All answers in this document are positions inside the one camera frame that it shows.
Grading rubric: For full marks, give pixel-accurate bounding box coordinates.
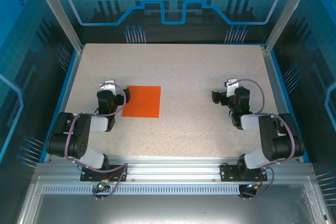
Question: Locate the cable connector with light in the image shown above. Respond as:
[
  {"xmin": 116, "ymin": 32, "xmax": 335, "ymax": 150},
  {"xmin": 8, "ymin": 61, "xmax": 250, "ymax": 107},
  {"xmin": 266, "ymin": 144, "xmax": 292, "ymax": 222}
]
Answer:
[
  {"xmin": 94, "ymin": 178, "xmax": 111, "ymax": 193},
  {"xmin": 245, "ymin": 182, "xmax": 264, "ymax": 191}
]

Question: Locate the orange square paper sheet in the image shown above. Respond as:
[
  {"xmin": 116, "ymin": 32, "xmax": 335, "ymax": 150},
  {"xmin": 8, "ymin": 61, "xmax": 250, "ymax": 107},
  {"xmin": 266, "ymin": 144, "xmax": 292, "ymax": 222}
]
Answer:
[{"xmin": 121, "ymin": 85, "xmax": 162, "ymax": 118}]

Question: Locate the sheet metal panel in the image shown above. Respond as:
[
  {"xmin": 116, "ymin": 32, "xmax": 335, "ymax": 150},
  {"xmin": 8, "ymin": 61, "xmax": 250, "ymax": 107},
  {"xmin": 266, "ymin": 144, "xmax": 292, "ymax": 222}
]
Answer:
[{"xmin": 17, "ymin": 192, "xmax": 329, "ymax": 224}]

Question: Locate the slotted aluminium cable duct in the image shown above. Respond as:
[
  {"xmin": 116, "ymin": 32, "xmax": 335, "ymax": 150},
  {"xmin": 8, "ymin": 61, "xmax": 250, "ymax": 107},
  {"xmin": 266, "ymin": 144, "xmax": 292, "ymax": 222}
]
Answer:
[{"xmin": 41, "ymin": 185, "xmax": 245, "ymax": 195}]

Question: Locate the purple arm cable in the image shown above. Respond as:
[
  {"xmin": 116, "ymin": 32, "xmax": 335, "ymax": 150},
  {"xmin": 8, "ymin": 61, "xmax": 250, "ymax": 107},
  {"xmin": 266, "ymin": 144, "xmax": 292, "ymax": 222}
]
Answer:
[
  {"xmin": 227, "ymin": 78, "xmax": 296, "ymax": 201},
  {"xmin": 64, "ymin": 82, "xmax": 130, "ymax": 201}
]

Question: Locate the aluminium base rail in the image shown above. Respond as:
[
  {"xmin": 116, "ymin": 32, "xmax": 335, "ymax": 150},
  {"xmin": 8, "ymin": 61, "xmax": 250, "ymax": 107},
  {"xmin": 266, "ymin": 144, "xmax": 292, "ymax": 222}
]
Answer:
[{"xmin": 34, "ymin": 154, "xmax": 315, "ymax": 183}]

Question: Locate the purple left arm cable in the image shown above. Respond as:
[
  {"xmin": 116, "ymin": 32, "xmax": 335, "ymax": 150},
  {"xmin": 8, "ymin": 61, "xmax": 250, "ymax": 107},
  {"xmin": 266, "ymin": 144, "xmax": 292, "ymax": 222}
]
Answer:
[{"xmin": 64, "ymin": 82, "xmax": 130, "ymax": 201}]

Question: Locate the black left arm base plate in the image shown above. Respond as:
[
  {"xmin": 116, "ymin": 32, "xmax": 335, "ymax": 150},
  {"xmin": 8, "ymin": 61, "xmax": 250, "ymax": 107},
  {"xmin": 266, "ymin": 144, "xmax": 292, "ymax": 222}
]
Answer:
[{"xmin": 80, "ymin": 164, "xmax": 129, "ymax": 183}]

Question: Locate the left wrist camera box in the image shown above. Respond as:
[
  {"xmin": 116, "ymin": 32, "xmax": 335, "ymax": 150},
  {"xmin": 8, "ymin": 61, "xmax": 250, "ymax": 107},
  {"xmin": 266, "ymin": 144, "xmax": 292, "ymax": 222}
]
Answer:
[{"xmin": 99, "ymin": 79, "xmax": 117, "ymax": 95}]

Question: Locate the aluminium frame post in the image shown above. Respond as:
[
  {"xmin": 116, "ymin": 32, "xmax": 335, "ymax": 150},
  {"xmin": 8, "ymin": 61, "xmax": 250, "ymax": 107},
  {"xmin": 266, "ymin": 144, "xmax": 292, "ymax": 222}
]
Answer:
[
  {"xmin": 263, "ymin": 0, "xmax": 318, "ymax": 53},
  {"xmin": 29, "ymin": 0, "xmax": 85, "ymax": 53}
]

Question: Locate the aluminium side rail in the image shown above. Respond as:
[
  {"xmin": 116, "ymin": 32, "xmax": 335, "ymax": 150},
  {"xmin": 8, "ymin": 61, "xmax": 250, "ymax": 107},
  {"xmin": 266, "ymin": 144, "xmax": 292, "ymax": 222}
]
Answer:
[{"xmin": 261, "ymin": 45, "xmax": 300, "ymax": 162}]

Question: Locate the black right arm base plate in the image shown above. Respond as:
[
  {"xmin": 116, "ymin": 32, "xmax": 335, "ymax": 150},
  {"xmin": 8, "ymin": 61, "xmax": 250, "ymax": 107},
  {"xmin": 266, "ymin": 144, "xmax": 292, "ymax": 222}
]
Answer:
[{"xmin": 219, "ymin": 163, "xmax": 269, "ymax": 183}]

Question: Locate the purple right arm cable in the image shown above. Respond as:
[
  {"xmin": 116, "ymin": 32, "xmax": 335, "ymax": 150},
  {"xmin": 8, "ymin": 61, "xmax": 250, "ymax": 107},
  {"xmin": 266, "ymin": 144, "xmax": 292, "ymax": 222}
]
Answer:
[{"xmin": 227, "ymin": 78, "xmax": 296, "ymax": 201}]

